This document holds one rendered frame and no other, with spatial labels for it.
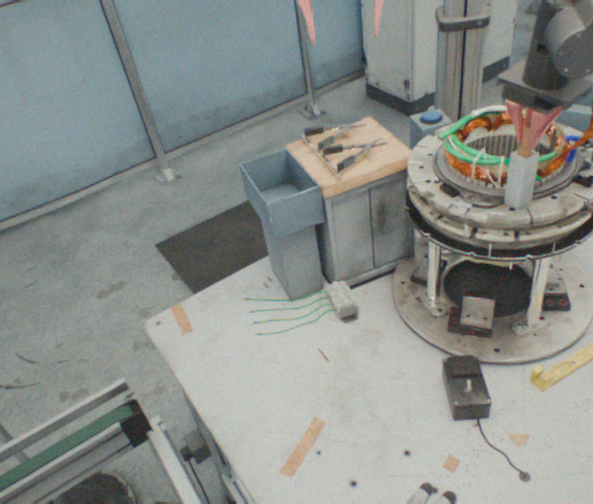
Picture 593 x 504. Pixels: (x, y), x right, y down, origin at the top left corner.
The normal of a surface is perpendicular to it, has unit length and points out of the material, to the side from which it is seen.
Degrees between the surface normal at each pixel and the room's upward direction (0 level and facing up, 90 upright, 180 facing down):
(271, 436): 0
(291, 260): 90
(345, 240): 90
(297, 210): 90
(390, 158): 0
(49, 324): 0
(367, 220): 90
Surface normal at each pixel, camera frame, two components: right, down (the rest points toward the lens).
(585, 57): -0.08, 0.71
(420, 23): 0.56, 0.49
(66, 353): -0.13, -0.75
